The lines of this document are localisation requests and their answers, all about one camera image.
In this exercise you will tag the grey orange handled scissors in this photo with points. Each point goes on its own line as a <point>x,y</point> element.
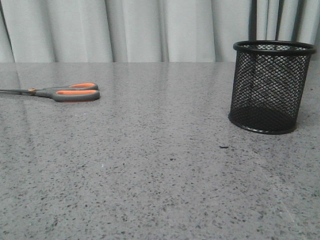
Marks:
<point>80,92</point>

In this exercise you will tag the light grey pleated curtain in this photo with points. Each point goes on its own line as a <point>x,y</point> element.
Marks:
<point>98,31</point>

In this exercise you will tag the black wire mesh bucket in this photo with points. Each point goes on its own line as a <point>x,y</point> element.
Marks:
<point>268,85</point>

